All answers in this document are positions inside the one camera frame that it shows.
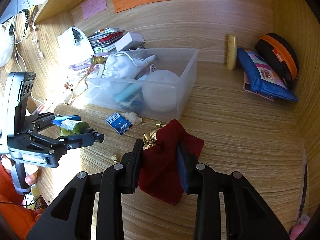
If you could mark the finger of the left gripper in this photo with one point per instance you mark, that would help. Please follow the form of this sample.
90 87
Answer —
45 120
68 142

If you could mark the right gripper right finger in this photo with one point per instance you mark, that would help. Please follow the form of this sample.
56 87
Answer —
247 215

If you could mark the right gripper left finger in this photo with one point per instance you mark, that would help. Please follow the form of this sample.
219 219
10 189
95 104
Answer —
69 216

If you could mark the dark green glass bottle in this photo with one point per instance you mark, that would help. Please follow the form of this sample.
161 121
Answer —
75 127

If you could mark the frosted teal bottle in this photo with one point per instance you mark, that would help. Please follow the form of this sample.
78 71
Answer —
128 91

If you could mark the white drawstring pouch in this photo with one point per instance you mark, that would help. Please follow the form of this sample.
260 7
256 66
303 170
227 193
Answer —
122 65

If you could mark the red velvet pouch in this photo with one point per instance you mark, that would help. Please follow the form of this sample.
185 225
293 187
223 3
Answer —
160 173

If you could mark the orange sleeve forearm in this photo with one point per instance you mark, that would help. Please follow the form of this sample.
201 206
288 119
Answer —
20 219

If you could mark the left hand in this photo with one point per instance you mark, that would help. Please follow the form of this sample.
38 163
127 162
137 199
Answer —
31 170

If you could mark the small blue card box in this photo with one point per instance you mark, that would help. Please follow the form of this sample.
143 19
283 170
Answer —
118 123

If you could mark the white seashell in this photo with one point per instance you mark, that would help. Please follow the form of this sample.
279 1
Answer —
132 117

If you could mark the small white charger cube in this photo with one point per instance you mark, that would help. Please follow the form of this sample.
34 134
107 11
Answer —
133 103

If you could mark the white plush toy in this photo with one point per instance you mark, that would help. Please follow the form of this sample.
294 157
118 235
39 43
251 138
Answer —
6 45

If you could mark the white round puff case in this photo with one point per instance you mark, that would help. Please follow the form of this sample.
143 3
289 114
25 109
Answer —
159 91

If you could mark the clear plastic storage bin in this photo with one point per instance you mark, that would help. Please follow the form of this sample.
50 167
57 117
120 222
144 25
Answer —
181 61

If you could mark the white small box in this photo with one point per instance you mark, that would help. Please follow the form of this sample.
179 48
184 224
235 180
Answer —
128 41

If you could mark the pink sticky note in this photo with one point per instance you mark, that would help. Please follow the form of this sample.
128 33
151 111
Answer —
91 7

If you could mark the blue zipper pouch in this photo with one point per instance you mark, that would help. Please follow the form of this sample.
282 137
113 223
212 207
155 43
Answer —
260 79

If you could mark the black orange round case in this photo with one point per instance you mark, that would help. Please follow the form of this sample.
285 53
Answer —
280 56

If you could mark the green bead red cord charm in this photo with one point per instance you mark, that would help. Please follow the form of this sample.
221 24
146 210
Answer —
95 60

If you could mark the pink braided cord bag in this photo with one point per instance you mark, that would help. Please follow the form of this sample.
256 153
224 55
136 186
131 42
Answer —
82 67

